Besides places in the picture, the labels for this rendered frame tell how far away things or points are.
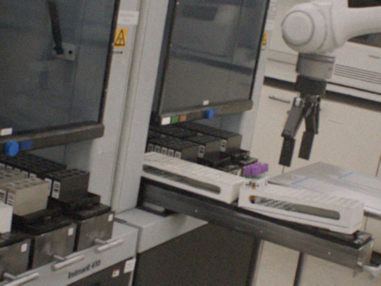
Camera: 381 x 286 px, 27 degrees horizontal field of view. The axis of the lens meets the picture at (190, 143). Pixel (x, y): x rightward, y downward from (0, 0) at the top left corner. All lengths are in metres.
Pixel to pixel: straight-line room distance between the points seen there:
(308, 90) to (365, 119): 2.40
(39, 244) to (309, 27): 0.72
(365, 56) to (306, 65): 2.39
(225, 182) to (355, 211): 0.34
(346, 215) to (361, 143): 2.43
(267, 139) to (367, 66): 0.69
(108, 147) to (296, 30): 0.54
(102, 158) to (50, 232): 0.32
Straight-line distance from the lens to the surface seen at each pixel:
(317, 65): 1.93
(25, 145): 1.63
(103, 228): 1.85
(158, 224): 2.08
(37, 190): 1.73
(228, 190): 2.04
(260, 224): 2.00
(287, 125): 1.90
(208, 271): 2.47
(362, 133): 4.34
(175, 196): 2.09
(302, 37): 1.73
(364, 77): 4.32
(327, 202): 1.96
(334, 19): 1.76
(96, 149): 1.90
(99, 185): 1.95
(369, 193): 2.44
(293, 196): 1.98
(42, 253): 1.68
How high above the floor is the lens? 1.37
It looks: 12 degrees down
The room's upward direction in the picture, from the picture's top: 10 degrees clockwise
